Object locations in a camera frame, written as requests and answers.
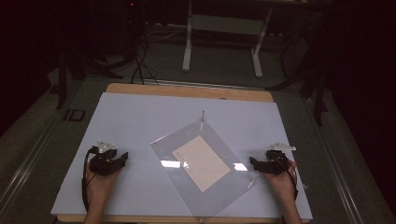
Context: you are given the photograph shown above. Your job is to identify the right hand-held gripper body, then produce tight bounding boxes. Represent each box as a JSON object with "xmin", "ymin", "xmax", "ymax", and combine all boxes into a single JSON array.
[{"xmin": 263, "ymin": 142, "xmax": 297, "ymax": 175}]

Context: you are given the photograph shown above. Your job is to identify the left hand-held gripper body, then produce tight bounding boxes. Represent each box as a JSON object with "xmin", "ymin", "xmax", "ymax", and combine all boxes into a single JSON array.
[{"xmin": 88, "ymin": 139, "xmax": 124, "ymax": 177}]

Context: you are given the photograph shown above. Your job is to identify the clear plastic zip bag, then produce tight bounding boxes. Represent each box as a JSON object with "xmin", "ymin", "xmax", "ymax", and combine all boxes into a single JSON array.
[{"xmin": 149, "ymin": 110, "xmax": 260, "ymax": 219}]

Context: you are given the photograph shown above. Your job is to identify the photo card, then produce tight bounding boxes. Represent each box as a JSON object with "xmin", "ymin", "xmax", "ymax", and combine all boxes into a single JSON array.
[{"xmin": 171, "ymin": 134, "xmax": 232, "ymax": 193}]

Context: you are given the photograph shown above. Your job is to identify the person's left hand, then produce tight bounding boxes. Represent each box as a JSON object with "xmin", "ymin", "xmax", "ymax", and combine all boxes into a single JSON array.
[{"xmin": 85, "ymin": 164, "xmax": 122, "ymax": 202}]

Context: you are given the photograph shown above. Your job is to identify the person's right hand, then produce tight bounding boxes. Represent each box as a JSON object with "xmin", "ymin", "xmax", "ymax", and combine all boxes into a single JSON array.
[{"xmin": 263, "ymin": 160, "xmax": 299, "ymax": 202}]

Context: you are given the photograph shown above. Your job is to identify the white board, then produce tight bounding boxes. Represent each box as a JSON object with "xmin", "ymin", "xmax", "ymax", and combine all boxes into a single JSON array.
[{"xmin": 50, "ymin": 91, "xmax": 314, "ymax": 220}]

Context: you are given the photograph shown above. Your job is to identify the black metal stand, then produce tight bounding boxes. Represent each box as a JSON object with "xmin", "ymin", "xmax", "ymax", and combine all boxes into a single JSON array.
[
  {"xmin": 55, "ymin": 43, "xmax": 125, "ymax": 110},
  {"xmin": 266, "ymin": 8, "xmax": 332, "ymax": 128}
]

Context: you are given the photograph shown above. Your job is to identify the wooden table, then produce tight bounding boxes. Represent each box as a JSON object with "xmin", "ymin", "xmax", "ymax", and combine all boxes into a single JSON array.
[{"xmin": 57, "ymin": 82, "xmax": 310, "ymax": 224}]

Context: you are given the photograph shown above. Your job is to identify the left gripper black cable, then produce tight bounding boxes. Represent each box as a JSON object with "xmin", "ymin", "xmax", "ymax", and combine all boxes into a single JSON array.
[{"xmin": 80, "ymin": 146, "xmax": 98, "ymax": 213}]

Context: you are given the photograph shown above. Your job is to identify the black floor bracket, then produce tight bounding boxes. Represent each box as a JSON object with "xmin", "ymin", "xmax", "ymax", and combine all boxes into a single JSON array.
[{"xmin": 63, "ymin": 107, "xmax": 87, "ymax": 122}]

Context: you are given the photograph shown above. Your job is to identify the metal floor rail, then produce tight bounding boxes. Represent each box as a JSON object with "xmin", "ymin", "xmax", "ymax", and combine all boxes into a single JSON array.
[
  {"xmin": 0, "ymin": 115, "xmax": 64, "ymax": 214},
  {"xmin": 302, "ymin": 95, "xmax": 366, "ymax": 224},
  {"xmin": 136, "ymin": 77, "xmax": 266, "ymax": 91}
]

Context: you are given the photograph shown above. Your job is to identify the black floor cables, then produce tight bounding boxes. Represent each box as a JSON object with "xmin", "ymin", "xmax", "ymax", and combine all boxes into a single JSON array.
[{"xmin": 130, "ymin": 38, "xmax": 161, "ymax": 86}]

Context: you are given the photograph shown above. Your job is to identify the white floor cable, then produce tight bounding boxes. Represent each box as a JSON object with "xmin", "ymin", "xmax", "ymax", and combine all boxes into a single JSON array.
[{"xmin": 147, "ymin": 28, "xmax": 187, "ymax": 43}]

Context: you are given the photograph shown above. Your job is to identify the white metal desk frame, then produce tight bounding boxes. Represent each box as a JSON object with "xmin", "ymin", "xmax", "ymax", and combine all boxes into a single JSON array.
[{"xmin": 181, "ymin": 0, "xmax": 276, "ymax": 79}]

